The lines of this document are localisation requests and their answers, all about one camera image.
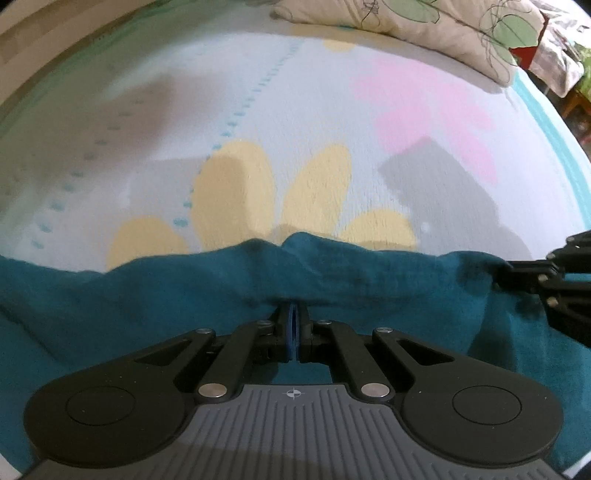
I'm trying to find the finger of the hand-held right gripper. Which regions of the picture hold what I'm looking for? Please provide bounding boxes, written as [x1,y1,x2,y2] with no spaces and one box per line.
[496,276,591,348]
[496,230,591,278]

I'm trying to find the white slatted headboard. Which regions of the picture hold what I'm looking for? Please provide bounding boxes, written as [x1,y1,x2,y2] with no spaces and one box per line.
[0,0,162,109]

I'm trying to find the wooden stool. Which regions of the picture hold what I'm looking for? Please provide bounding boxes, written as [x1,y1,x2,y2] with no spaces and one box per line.
[560,88,591,141]

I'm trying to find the white leaf-print pillow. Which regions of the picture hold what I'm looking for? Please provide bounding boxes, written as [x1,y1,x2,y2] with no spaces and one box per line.
[270,0,546,88]

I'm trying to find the grey checkered cloth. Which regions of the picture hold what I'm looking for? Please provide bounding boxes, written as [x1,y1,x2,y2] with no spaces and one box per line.
[526,0,591,99]

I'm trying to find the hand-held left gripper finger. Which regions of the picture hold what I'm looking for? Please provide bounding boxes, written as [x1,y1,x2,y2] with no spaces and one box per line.
[134,302,294,404]
[294,302,456,403]

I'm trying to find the teal pants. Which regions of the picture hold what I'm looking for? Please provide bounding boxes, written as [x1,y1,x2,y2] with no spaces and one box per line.
[0,231,591,480]

